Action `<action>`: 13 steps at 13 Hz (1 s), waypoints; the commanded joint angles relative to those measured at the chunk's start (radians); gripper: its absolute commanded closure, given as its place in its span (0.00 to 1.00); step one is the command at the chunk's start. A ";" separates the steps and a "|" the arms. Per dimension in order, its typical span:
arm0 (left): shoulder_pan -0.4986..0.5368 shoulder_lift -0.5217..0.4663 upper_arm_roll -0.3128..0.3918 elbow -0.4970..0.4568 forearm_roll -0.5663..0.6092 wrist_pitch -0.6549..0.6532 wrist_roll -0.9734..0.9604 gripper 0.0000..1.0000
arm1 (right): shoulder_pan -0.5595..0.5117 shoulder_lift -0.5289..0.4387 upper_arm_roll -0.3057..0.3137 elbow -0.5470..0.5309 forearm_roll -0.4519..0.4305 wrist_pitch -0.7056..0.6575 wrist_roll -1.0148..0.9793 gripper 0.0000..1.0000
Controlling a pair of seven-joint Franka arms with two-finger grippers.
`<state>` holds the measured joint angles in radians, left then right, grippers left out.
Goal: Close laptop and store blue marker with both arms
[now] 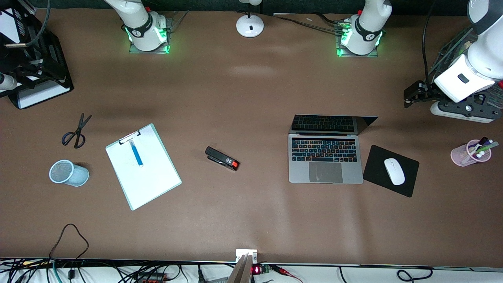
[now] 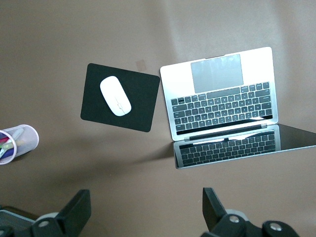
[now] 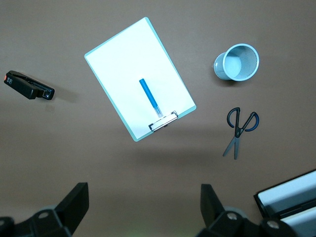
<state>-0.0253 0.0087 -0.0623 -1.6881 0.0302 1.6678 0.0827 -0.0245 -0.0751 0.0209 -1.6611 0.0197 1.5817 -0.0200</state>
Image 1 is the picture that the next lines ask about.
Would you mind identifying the silver laptop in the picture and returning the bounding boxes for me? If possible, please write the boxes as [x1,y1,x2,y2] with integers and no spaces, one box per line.
[288,114,379,184]

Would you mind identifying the blue marker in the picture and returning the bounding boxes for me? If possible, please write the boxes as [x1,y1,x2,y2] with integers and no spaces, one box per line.
[129,140,144,168]

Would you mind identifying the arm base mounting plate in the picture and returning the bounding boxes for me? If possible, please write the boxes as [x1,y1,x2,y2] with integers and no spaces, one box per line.
[129,11,189,54]
[336,24,380,58]

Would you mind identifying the black purple marker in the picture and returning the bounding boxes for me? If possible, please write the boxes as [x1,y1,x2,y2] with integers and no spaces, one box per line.
[470,136,489,152]

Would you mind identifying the green marker with white tip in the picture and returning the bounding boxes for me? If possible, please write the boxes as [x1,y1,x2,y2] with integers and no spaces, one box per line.
[474,141,499,154]

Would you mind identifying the black stacked file tray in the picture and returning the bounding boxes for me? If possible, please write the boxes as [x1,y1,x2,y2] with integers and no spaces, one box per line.
[0,8,75,110]

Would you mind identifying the black mesh desk organizer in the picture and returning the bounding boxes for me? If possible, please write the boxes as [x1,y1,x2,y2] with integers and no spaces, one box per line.
[428,26,503,110]

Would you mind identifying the white computer mouse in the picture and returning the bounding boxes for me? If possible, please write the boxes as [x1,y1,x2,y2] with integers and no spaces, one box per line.
[384,158,406,186]

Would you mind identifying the black scissors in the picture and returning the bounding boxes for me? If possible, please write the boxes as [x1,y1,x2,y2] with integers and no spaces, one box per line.
[61,113,93,149]

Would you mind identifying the pink translucent pen cup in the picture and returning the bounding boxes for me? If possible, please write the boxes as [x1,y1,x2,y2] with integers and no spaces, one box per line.
[451,140,492,167]

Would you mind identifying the black mouse pad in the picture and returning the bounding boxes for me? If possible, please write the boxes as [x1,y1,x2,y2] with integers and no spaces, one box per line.
[362,145,420,198]

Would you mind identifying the light blue mesh cup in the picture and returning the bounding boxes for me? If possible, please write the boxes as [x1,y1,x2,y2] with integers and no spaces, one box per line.
[49,159,90,187]

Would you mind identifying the light green clipboard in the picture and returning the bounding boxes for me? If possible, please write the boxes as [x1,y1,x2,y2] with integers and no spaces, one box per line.
[105,123,182,211]

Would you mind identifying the white paper sheet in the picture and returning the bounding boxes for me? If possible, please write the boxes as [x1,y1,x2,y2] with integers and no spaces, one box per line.
[107,128,180,209]

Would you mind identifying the white round stand base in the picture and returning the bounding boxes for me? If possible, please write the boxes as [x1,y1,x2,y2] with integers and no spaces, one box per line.
[236,0,264,38]

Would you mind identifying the black stapler with red end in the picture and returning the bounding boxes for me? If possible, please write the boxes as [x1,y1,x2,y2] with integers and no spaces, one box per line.
[205,146,239,171]

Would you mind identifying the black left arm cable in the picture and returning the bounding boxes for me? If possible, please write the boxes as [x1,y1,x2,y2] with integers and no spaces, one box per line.
[422,0,437,84]

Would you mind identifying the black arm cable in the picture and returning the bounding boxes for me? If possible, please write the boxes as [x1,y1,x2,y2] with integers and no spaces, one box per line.
[422,0,437,84]
[24,0,51,44]

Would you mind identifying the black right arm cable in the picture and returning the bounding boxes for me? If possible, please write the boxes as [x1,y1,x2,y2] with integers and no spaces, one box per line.
[24,0,51,44]

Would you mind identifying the black cable bundle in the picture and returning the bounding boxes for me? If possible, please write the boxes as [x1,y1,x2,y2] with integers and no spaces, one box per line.
[273,13,347,34]

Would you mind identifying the black looped cable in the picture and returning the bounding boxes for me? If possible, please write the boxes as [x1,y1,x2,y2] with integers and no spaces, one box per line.
[49,223,89,261]

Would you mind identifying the black coiled cable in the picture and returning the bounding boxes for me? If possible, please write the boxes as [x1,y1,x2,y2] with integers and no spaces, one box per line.
[338,266,435,283]

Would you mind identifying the tangled black cables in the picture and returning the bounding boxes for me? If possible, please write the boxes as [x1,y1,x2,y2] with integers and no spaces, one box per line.
[0,259,236,283]

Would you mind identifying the red wires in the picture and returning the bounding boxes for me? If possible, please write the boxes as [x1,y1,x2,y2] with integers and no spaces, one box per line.
[270,265,304,283]

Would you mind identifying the white mounting bracket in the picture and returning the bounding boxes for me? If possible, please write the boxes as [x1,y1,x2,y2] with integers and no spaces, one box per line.
[235,249,258,264]

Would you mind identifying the grey camera stand post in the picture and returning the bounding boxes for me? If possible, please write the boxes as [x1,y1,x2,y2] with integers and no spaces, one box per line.
[227,254,254,283]

